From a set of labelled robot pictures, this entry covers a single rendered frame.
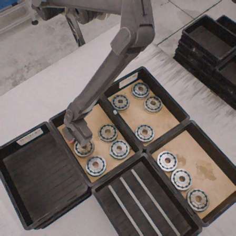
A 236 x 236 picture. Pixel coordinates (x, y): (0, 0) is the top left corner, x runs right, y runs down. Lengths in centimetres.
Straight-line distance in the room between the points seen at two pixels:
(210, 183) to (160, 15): 230
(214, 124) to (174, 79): 39
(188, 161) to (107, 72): 71
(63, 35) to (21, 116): 155
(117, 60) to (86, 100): 20
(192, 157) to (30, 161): 81
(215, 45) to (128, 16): 164
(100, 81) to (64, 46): 204
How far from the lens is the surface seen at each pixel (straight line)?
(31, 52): 274
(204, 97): 155
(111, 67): 65
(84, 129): 85
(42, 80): 158
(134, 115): 124
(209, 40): 219
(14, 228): 133
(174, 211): 114
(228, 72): 218
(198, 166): 121
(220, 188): 123
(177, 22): 302
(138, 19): 58
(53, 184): 116
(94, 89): 72
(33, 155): 122
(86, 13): 123
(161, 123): 124
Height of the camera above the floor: 193
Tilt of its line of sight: 66 degrees down
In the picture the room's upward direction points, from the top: 2 degrees clockwise
